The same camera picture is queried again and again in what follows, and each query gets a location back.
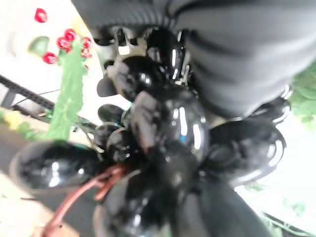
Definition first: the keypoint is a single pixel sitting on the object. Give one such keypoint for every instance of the green leafy vegetable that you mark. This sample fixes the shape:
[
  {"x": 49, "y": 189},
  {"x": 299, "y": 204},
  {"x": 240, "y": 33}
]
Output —
[{"x": 304, "y": 98}]

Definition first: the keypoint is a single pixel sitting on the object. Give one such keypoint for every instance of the green artificial leaf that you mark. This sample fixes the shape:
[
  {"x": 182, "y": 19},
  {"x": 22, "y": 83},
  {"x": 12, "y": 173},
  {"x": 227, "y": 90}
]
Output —
[{"x": 69, "y": 93}]

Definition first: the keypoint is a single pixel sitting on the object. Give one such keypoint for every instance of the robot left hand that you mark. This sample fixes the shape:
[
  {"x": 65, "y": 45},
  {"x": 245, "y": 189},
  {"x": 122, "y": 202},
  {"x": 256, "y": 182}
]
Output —
[{"x": 237, "y": 49}]

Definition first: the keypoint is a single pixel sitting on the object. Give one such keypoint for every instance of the white floral print tablecloth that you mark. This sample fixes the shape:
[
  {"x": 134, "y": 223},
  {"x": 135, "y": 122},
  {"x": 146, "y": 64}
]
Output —
[{"x": 22, "y": 39}]

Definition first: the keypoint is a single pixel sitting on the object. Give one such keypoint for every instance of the black grape bunch brown stem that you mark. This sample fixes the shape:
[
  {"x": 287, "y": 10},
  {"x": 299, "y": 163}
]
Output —
[{"x": 184, "y": 128}]

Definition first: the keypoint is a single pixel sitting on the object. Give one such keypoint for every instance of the black ribbed bar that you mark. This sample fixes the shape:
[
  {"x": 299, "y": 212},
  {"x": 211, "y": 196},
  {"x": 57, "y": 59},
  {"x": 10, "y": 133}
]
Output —
[{"x": 27, "y": 95}]

